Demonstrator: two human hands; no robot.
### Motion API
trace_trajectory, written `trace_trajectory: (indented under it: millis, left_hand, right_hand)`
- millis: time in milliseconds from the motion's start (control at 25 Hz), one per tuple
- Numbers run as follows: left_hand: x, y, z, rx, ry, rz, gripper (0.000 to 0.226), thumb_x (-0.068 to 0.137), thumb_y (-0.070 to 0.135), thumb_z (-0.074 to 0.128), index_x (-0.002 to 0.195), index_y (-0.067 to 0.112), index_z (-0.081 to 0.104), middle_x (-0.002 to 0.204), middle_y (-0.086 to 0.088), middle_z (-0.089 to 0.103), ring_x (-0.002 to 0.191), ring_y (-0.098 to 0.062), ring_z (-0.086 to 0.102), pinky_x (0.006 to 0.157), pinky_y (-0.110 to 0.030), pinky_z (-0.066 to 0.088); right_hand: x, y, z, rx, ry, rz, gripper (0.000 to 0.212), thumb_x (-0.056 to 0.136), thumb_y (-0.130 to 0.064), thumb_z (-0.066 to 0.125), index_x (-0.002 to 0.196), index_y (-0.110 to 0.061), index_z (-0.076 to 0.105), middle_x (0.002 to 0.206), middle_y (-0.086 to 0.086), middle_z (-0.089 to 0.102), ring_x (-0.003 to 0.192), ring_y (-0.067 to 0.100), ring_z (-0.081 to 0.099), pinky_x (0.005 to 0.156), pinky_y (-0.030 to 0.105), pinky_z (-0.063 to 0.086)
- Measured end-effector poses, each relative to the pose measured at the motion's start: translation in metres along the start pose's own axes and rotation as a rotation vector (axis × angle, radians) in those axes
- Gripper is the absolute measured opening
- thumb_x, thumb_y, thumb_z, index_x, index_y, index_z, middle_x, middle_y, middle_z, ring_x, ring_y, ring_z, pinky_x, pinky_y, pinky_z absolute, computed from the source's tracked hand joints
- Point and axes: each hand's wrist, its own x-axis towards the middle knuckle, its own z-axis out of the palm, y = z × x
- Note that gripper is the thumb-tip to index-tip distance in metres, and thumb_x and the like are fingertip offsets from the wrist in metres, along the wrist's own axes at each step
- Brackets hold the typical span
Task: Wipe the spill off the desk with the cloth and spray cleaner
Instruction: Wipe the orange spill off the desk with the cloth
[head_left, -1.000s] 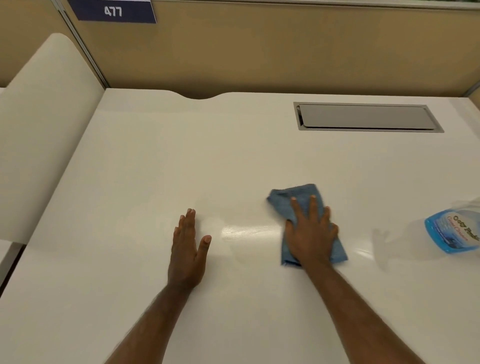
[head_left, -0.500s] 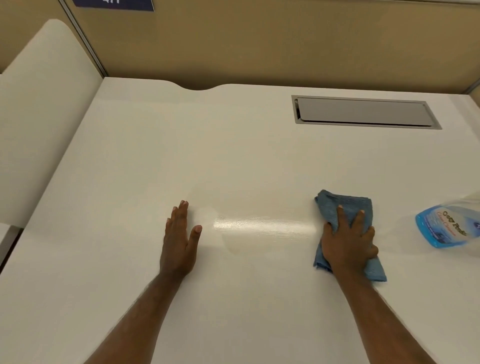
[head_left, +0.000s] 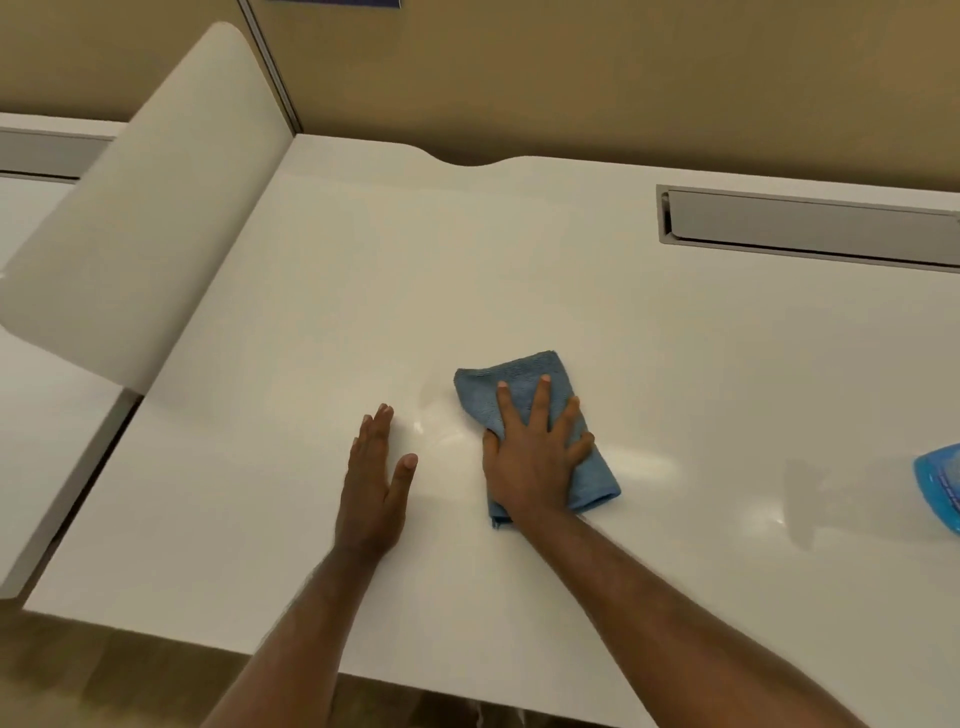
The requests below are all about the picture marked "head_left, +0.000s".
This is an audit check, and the person's right hand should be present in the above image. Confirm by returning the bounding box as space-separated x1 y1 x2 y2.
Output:
482 374 596 526

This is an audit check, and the grey neighbouring cable tray cover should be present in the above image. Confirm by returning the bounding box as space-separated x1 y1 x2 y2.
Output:
0 125 114 183

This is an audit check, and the white rounded divider panel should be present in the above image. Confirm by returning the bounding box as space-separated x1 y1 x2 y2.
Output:
0 20 295 395

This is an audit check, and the blue microfiber cloth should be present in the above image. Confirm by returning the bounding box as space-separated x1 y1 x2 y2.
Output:
452 349 622 529

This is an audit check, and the beige neighbouring partition panel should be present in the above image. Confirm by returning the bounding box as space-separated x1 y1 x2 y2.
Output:
0 0 301 136

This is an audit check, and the white table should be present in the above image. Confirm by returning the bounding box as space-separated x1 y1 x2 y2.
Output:
22 133 960 728

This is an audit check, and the spray bottle blue liquid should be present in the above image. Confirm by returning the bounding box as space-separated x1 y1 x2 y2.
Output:
912 442 960 535

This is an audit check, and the white neighbouring desk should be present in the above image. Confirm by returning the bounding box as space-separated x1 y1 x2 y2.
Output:
0 112 140 601

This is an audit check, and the person's right forearm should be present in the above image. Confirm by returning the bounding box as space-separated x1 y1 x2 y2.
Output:
513 506 871 728

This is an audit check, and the person's left hand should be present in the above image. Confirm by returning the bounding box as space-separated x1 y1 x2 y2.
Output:
333 403 419 560

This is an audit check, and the person's left forearm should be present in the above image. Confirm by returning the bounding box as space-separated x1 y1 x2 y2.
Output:
202 543 391 728

